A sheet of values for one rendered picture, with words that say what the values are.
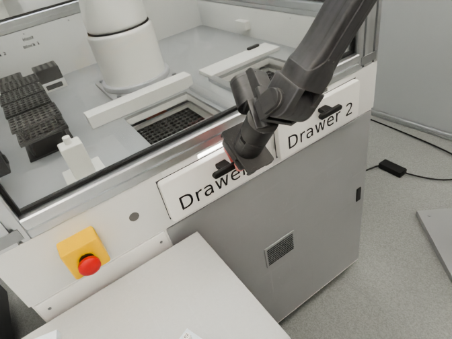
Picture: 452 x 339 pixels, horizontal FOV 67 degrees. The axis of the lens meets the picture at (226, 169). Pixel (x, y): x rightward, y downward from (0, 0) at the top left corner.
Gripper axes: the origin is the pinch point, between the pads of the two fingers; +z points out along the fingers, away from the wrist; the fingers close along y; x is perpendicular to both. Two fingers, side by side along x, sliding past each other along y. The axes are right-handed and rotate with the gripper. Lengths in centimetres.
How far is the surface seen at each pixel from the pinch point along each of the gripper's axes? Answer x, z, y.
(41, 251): 42.1, 2.5, 3.8
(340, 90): -35.3, -1.4, 4.0
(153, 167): 17.0, -2.2, 7.4
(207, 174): 6.5, 2.0, 1.7
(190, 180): 10.7, 1.4, 2.2
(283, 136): -15.6, 2.5, 1.2
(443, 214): -104, 66, -53
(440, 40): -165, 51, 20
